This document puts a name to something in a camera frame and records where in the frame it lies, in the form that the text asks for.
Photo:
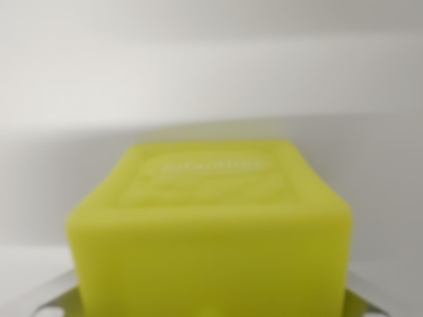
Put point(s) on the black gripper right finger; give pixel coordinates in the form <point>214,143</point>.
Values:
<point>358,305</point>

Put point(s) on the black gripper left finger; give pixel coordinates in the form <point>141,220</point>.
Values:
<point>64,305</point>

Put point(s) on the yellow cube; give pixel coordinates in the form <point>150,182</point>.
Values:
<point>211,251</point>

